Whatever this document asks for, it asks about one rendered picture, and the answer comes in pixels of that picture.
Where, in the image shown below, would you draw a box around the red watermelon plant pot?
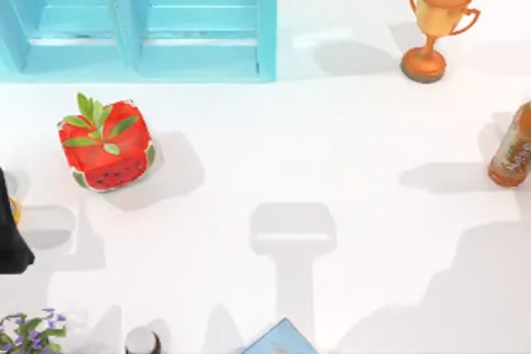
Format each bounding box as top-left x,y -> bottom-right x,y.
56,92 -> 156,194

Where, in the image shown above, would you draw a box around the light blue rack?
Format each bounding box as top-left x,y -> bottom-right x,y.
0,0 -> 279,84

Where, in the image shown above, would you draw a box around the orange and white cup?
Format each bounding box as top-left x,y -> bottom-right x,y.
2,170 -> 31,225

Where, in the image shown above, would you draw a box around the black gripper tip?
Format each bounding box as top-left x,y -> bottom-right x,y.
0,168 -> 36,275

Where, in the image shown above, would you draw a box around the purple flower plant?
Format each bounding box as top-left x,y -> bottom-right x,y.
0,308 -> 68,354

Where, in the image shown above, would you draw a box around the orange bottle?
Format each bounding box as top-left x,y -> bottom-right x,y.
487,99 -> 531,189

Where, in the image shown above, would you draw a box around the golden trophy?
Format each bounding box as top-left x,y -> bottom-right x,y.
399,0 -> 482,85

